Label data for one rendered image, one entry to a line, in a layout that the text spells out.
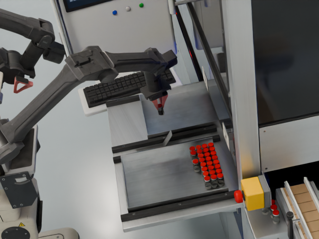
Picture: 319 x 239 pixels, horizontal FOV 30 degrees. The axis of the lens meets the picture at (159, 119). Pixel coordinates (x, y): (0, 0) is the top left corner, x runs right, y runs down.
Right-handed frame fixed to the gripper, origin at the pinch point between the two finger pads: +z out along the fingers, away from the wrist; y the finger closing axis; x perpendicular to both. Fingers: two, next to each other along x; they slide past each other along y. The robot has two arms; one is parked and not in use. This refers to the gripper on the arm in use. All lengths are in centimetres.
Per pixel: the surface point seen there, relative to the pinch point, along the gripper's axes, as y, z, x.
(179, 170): -5.3, 9.4, -25.5
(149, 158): -12.0, 9.2, -14.1
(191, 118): 10.6, 9.8, -2.6
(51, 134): -35, 97, 132
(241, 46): 10, -52, -52
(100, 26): -2, -8, 55
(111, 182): -16, 97, 71
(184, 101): 13.3, 9.8, 8.6
